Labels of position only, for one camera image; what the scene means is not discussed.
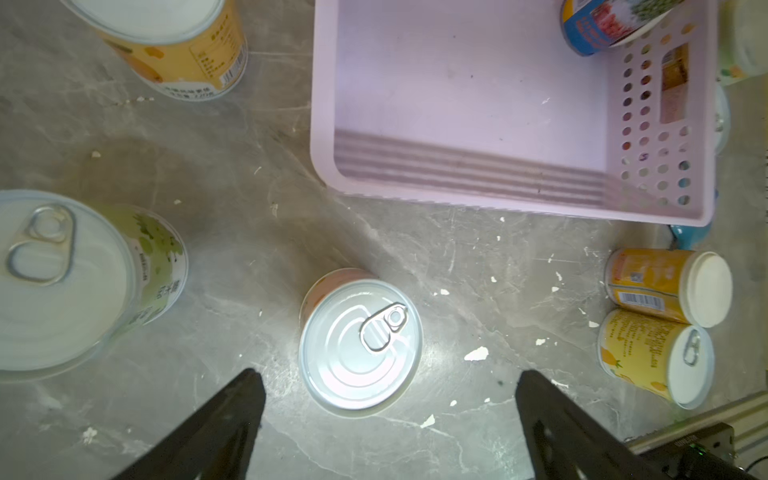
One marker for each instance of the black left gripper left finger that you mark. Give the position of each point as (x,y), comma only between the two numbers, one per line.
(215,442)

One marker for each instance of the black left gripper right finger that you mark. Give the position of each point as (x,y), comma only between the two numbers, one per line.
(564,442)

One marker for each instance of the yellow pineapple can pull tab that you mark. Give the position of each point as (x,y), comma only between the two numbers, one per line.
(673,360)

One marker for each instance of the green label can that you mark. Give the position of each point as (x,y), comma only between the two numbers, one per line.
(75,276)

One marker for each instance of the blue mixed congee can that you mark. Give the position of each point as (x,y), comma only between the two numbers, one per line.
(590,27)

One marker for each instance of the pink can with pull tab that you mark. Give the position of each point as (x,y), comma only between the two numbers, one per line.
(722,119)

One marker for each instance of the right arm base motor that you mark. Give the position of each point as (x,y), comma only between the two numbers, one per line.
(709,453)

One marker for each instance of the purple perforated plastic basket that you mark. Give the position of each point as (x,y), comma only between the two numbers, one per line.
(483,103)

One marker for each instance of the yellow can white lid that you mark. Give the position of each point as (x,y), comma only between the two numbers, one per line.
(684,286)

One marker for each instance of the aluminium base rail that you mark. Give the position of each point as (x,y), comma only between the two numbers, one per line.
(747,416)

